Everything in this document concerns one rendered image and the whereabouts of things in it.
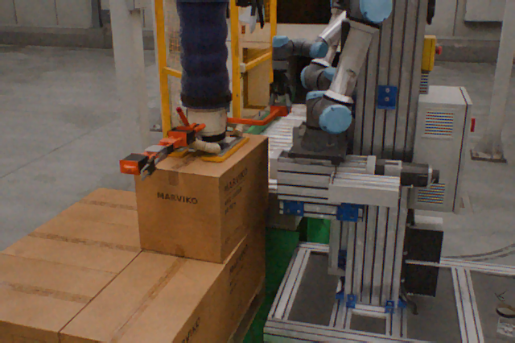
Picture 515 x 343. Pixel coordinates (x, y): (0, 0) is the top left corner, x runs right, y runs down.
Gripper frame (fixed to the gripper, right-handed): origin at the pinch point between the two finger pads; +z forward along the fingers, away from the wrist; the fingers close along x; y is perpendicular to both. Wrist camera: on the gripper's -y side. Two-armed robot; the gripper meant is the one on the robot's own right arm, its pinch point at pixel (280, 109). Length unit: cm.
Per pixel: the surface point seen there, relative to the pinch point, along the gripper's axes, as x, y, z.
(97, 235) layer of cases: -72, 56, 54
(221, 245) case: -7, 60, 45
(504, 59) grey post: 124, -292, 11
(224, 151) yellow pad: -13.6, 38.8, 11.2
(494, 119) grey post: 124, -293, 67
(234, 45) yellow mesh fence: -74, -127, -12
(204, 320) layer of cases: -4, 85, 66
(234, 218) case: -6, 46, 39
